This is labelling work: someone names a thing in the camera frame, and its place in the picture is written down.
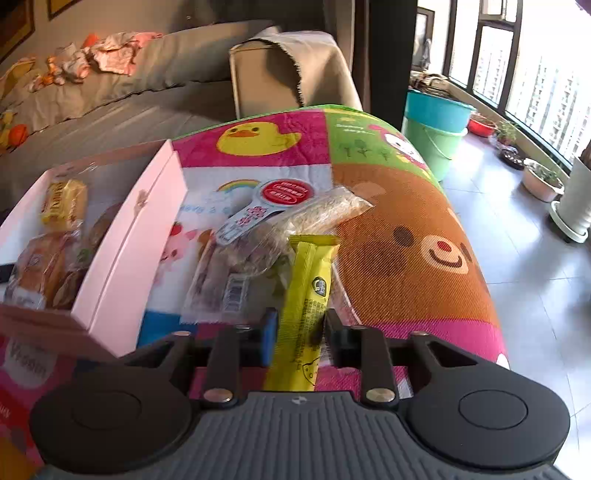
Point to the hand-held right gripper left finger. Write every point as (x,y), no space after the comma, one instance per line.
(268,337)

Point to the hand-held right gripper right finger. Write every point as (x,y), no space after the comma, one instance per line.
(334,337)

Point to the yellow cheese stick packet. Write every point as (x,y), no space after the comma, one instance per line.
(304,295)

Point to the clear barcode snack packet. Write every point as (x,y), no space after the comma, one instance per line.
(231,286)

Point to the oat bar packet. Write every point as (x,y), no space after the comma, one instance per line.
(323,207)

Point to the red white round packet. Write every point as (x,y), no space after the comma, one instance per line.
(286,191)

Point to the pink cardboard box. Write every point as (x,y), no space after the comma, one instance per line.
(129,258)

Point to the red label bun packet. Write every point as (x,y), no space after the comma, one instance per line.
(104,226)

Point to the clear bun packet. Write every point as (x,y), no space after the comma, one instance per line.
(41,267)

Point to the colourful printed mat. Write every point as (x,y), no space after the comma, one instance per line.
(415,277)

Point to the green plastic bucket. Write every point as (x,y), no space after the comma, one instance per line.
(431,152)

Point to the teal plastic basin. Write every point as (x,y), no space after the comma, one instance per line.
(436,113)

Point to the dark flowerpot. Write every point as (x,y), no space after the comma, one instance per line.
(510,158)

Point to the white pot with sprouts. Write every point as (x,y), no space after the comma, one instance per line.
(540,184)

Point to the red plastic basin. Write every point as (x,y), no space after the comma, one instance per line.
(482,125)

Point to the grey sofa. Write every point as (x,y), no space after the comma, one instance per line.
(138,106)

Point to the small potted plant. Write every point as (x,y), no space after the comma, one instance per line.
(507,134)

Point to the beige throw cloth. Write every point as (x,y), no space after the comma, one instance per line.
(323,69)

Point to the pile of clutter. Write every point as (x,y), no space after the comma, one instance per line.
(429,82)

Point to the tall white planter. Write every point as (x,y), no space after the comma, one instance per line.
(577,203)

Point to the dark curtain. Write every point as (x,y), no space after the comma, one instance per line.
(388,55)

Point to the pink baby clothes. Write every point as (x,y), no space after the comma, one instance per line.
(122,53)

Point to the orange ball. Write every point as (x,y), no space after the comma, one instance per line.
(18,135)

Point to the striped baby garment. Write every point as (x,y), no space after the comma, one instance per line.
(76,64)

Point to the yellow plush toy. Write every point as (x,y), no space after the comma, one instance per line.
(7,127)

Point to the small orange toy figures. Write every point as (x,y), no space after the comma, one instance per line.
(46,78)

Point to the orange toy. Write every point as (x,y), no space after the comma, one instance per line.
(90,40)

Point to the pink yellow pillow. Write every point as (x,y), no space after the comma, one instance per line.
(16,74)

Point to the wide framed picture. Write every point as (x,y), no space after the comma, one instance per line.
(62,5)

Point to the tall framed picture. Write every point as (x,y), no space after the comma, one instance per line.
(16,23)

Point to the black window frame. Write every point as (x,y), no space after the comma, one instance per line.
(475,50)

